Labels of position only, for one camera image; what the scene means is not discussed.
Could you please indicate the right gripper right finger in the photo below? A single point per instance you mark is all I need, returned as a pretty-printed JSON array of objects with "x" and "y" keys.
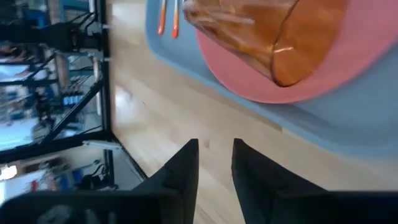
[{"x": 264, "y": 193}]

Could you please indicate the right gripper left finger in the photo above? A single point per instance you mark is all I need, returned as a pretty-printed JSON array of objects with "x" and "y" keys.
[{"x": 174, "y": 193}]

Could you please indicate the grey plastic tray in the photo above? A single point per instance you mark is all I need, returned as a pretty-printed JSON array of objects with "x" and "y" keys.
[{"x": 357, "y": 124}]

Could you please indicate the amber faceted plastic cup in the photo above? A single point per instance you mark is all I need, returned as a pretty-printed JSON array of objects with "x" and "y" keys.
[{"x": 280, "y": 37}]

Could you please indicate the pink round plate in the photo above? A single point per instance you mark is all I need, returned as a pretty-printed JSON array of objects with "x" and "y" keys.
[{"x": 357, "y": 62}]

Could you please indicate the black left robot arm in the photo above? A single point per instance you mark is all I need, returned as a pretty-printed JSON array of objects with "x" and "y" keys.
[{"x": 46, "y": 35}]

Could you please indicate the silver frame bracket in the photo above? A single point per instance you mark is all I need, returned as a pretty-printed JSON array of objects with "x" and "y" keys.
[{"x": 102, "y": 145}]

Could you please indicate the black aluminium table frame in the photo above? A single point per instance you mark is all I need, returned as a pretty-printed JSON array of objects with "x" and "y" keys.
[{"x": 106, "y": 77}]

